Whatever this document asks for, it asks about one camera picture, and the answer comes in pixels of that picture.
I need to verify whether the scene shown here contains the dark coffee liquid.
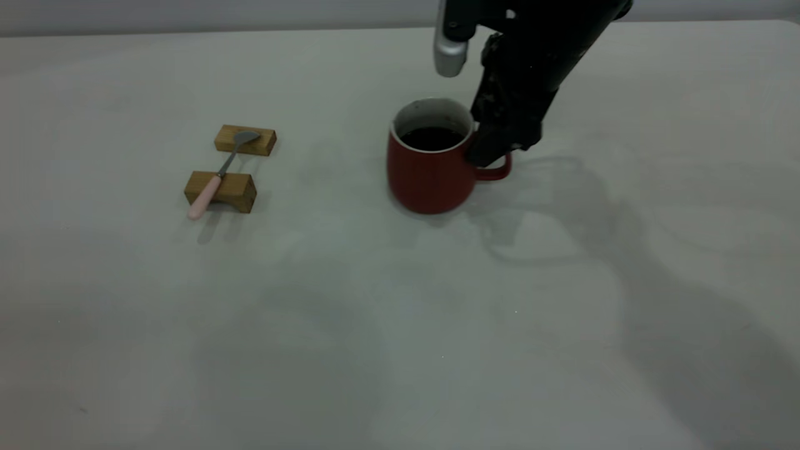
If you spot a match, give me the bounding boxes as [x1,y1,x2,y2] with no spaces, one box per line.
[401,127,464,152]

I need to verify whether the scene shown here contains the pink handled metal spoon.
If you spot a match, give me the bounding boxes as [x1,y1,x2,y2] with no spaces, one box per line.
[187,130,262,221]

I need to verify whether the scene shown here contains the arched wooden block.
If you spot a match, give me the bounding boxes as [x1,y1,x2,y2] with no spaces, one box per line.
[184,171,258,214]

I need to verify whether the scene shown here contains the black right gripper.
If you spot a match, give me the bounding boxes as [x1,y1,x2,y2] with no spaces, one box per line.
[465,31,589,169]

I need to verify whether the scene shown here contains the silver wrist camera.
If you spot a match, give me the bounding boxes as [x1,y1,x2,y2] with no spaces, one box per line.
[434,0,470,78]

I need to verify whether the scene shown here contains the flat wooden block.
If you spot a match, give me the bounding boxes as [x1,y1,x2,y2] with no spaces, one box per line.
[214,124,278,157]

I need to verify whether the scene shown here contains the red ceramic mug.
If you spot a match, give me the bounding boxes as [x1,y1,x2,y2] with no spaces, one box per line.
[386,97,513,215]

